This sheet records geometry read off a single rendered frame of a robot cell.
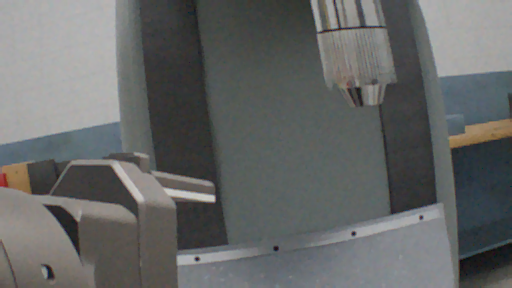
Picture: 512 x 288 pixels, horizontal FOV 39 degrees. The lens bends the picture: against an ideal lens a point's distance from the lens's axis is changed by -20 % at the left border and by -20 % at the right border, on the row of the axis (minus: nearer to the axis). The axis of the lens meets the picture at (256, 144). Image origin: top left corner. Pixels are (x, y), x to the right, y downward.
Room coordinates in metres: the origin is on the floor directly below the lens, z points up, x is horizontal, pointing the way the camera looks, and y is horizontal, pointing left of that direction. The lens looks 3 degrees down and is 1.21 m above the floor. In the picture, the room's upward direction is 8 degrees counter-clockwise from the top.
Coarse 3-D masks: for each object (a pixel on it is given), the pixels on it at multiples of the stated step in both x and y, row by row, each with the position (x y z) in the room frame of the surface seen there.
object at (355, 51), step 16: (320, 16) 0.51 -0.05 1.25; (336, 16) 0.50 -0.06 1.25; (352, 16) 0.50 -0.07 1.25; (368, 16) 0.50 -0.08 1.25; (320, 32) 0.52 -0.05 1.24; (336, 32) 0.50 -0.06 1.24; (352, 32) 0.50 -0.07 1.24; (368, 32) 0.50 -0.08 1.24; (384, 32) 0.51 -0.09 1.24; (320, 48) 0.52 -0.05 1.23; (336, 48) 0.51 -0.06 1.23; (352, 48) 0.50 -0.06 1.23; (368, 48) 0.50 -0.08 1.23; (384, 48) 0.51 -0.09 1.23; (336, 64) 0.51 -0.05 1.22; (352, 64) 0.50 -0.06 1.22; (368, 64) 0.50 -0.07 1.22; (384, 64) 0.51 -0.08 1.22; (336, 80) 0.51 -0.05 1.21; (352, 80) 0.50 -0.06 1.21; (368, 80) 0.50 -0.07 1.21; (384, 80) 0.50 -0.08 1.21
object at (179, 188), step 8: (160, 176) 0.33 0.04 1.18; (168, 176) 0.34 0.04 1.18; (176, 176) 0.35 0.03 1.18; (160, 184) 0.33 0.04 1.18; (168, 184) 0.34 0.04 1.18; (176, 184) 0.34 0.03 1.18; (184, 184) 0.35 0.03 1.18; (192, 184) 0.36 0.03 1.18; (200, 184) 0.37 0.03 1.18; (208, 184) 0.38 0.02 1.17; (168, 192) 0.34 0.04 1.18; (176, 192) 0.34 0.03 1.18; (184, 192) 0.35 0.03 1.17; (192, 192) 0.36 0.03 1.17; (200, 192) 0.37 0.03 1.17; (208, 192) 0.38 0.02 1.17; (176, 200) 0.38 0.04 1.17; (184, 200) 0.38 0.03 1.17; (192, 200) 0.38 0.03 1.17; (200, 200) 0.37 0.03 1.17; (208, 200) 0.38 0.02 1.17
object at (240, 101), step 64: (128, 0) 0.89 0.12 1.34; (192, 0) 0.88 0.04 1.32; (256, 0) 0.89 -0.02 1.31; (384, 0) 0.90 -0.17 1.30; (128, 64) 0.90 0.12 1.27; (192, 64) 0.88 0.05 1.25; (256, 64) 0.89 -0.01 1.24; (320, 64) 0.90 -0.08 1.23; (128, 128) 0.91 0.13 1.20; (192, 128) 0.88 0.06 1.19; (256, 128) 0.89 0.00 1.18; (320, 128) 0.90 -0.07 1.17; (384, 128) 0.90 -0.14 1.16; (256, 192) 0.89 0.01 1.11; (320, 192) 0.89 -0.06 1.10; (384, 192) 0.90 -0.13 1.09; (448, 192) 0.92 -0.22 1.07
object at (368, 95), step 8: (344, 88) 0.51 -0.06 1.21; (352, 88) 0.51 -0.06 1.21; (360, 88) 0.51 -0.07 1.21; (368, 88) 0.51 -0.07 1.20; (376, 88) 0.51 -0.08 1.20; (384, 88) 0.51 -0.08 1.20; (344, 96) 0.52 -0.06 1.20; (352, 96) 0.51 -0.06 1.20; (360, 96) 0.51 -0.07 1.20; (368, 96) 0.51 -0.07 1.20; (376, 96) 0.51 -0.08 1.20; (352, 104) 0.52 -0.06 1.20; (360, 104) 0.51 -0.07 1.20; (368, 104) 0.51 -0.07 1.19; (376, 104) 0.51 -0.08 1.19
